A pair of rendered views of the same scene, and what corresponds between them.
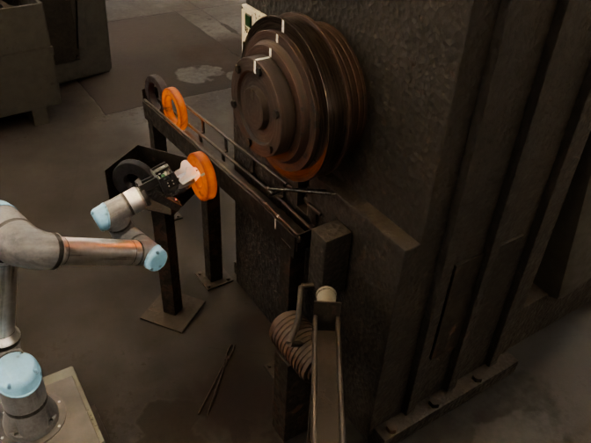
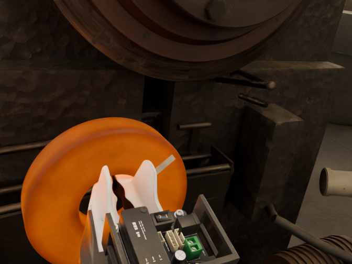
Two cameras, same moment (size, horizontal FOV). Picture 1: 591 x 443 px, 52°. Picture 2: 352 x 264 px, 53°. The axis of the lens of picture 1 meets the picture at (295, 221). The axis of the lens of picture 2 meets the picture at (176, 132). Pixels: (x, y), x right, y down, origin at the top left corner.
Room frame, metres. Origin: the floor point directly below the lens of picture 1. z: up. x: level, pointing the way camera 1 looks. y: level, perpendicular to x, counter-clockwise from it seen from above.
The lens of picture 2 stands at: (1.52, 0.58, 1.03)
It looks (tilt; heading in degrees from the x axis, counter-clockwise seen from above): 24 degrees down; 276
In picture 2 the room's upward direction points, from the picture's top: 8 degrees clockwise
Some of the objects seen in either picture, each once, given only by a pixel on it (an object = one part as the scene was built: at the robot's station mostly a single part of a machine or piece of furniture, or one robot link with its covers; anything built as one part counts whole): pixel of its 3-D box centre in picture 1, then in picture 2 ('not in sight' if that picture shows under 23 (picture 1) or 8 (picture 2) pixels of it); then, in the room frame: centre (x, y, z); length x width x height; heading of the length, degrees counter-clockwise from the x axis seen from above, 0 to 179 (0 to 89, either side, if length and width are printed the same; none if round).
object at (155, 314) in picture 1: (161, 243); not in sight; (1.82, 0.52, 0.36); 0.26 x 0.20 x 0.72; 70
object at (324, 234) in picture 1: (329, 260); (261, 161); (1.40, -0.11, 0.68); 0.11 x 0.08 x 0.24; 125
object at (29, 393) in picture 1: (18, 381); not in sight; (1.04, 0.74, 0.49); 0.13 x 0.12 x 0.14; 48
